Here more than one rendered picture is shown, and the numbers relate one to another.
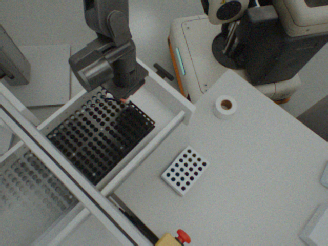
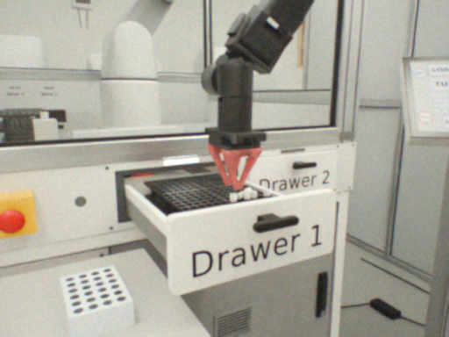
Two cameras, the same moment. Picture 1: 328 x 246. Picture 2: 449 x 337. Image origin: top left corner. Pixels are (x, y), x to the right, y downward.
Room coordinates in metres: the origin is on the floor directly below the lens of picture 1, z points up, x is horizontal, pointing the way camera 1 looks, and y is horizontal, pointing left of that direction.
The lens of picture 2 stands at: (0.56, -0.43, 1.08)
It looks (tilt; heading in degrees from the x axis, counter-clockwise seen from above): 12 degrees down; 117
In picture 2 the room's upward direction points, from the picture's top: straight up
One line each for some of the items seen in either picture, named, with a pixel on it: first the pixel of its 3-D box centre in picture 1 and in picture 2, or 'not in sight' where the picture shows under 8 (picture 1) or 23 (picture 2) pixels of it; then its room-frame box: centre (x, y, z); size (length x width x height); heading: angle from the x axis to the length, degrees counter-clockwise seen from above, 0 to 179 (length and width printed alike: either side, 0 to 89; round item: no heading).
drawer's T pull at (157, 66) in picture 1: (160, 74); (271, 221); (0.40, 0.03, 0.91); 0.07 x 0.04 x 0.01; 56
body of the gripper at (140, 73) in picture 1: (123, 72); (234, 118); (0.31, 0.11, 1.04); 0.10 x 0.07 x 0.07; 146
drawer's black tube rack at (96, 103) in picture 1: (103, 132); (203, 204); (0.22, 0.16, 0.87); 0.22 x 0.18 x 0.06; 146
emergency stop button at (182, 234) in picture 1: (182, 238); (11, 220); (-0.01, -0.08, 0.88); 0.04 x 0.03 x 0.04; 56
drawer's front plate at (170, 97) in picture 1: (154, 85); (260, 235); (0.38, 0.05, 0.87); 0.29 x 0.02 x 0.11; 56
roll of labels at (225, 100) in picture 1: (224, 107); not in sight; (0.39, -0.19, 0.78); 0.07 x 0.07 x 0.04
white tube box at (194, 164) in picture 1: (185, 170); (95, 299); (0.17, -0.08, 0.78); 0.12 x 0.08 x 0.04; 146
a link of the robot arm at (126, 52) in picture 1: (119, 56); (234, 80); (0.31, 0.11, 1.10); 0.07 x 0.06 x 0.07; 138
